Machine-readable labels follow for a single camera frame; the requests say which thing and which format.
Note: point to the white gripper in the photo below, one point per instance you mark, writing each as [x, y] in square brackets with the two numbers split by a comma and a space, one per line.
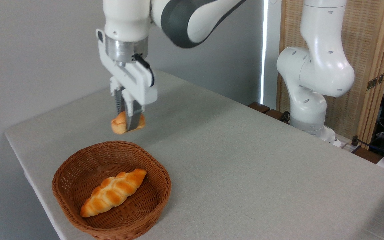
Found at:
[135, 83]

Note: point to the round golden bread bun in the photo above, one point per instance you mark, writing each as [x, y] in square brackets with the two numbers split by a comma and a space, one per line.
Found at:
[120, 125]

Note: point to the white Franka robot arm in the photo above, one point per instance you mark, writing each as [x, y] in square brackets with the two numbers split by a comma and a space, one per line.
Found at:
[322, 66]

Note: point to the brown wicker basket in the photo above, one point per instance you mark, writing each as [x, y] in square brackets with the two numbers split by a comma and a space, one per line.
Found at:
[78, 166]

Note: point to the braided golden bread loaf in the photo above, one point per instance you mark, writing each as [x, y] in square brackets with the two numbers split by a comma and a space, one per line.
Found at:
[113, 193]

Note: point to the dark wooden base board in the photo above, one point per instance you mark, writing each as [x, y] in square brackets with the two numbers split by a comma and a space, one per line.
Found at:
[260, 107]

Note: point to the grey tablecloth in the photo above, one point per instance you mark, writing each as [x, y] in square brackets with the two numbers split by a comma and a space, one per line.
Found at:
[245, 173]

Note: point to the white vertical light strip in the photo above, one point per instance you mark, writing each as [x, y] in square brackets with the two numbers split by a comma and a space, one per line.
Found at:
[264, 50]

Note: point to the brass screen hinge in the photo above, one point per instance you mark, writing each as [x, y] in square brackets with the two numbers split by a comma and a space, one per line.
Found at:
[377, 80]

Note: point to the bamboo folding screen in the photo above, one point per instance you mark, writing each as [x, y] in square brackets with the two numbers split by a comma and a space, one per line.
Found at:
[372, 43]

